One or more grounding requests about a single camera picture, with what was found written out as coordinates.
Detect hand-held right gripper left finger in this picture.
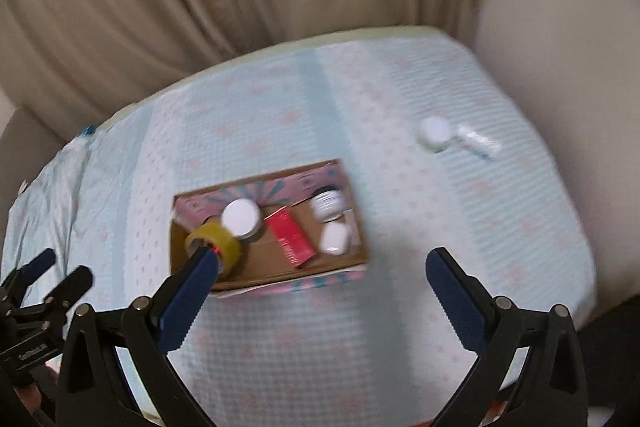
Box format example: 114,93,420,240
55,247,222,427

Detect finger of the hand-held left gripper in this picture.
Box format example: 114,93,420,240
0,248,57,304
42,265,95,324

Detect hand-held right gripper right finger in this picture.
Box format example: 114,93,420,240
425,247,589,427

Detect yellow tape roll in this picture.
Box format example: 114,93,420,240
185,222,242,279

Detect pink printed cardboard box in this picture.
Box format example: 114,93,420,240
170,158,370,299

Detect white lid round jar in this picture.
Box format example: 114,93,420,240
221,198,262,241

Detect red box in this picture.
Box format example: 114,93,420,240
263,206,317,269

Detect small white bottle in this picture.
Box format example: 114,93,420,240
319,223,350,257

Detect small silver jar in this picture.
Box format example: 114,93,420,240
310,188,346,224

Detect light blue crumpled blanket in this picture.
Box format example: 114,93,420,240
0,136,97,288

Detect light blue patterned bed sheet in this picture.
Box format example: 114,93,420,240
65,28,597,424

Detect white tube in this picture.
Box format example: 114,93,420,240
456,123,501,160

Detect small white round container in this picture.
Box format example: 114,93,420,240
417,116,451,154

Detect light green mattress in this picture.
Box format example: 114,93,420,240
106,25,453,128

